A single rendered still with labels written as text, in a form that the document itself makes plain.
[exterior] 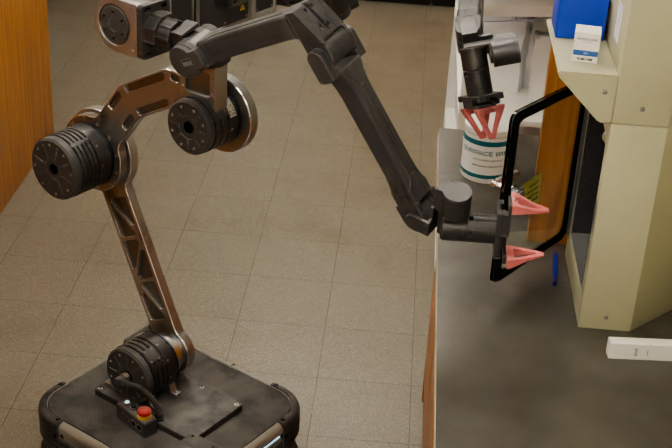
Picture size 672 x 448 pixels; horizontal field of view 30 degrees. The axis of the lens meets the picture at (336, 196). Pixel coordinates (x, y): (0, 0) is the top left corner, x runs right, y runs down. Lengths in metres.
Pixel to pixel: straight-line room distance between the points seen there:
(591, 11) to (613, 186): 0.36
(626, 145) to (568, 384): 0.48
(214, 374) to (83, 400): 0.38
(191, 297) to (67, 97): 1.94
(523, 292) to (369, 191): 2.55
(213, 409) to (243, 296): 1.06
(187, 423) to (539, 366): 1.23
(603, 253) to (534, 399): 0.36
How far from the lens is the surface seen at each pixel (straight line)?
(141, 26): 2.69
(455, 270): 2.87
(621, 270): 2.66
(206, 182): 5.32
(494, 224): 2.46
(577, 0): 2.62
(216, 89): 2.99
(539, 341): 2.65
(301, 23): 2.35
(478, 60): 2.73
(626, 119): 2.51
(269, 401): 3.59
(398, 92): 6.35
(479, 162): 3.26
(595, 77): 2.47
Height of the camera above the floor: 2.36
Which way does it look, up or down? 27 degrees down
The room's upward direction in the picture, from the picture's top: 3 degrees clockwise
